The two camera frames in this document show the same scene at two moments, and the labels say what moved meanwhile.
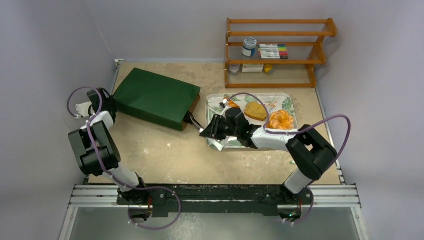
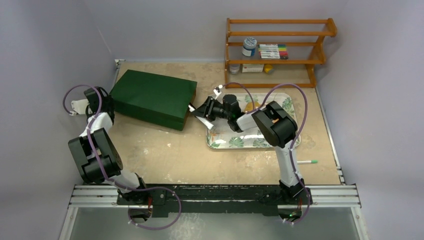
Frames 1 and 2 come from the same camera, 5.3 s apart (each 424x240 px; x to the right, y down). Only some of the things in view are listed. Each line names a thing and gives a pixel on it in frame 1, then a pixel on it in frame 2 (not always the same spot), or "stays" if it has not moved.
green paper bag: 157,99 stays
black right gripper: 214,129 to 208,108
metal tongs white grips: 189,118 to 205,123
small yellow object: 268,67 stays
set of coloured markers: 273,51 stays
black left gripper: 112,102 stays
